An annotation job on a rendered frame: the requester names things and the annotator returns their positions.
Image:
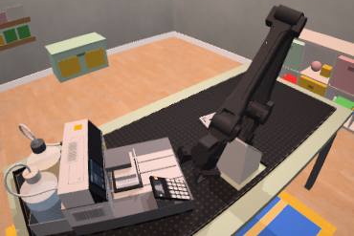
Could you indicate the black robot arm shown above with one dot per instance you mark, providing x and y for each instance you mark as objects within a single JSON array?
[{"x": 252, "y": 89}]

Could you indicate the translucent plastic bottle with blue liquid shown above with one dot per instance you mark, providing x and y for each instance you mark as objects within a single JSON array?
[{"x": 46, "y": 206}]

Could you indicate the beige bottle with black cap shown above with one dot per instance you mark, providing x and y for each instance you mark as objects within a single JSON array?
[{"x": 45, "y": 158}]

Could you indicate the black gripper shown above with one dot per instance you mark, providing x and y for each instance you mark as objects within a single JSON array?
[{"x": 205, "y": 174}]

